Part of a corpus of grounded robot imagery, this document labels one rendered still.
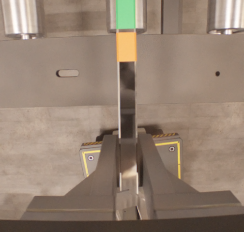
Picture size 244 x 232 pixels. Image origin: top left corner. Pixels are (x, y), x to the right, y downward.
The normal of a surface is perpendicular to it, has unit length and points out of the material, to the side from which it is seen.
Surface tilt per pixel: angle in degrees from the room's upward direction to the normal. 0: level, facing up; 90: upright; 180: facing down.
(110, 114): 0
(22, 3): 25
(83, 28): 0
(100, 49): 0
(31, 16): 48
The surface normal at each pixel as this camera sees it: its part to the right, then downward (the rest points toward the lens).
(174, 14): 0.00, 0.25
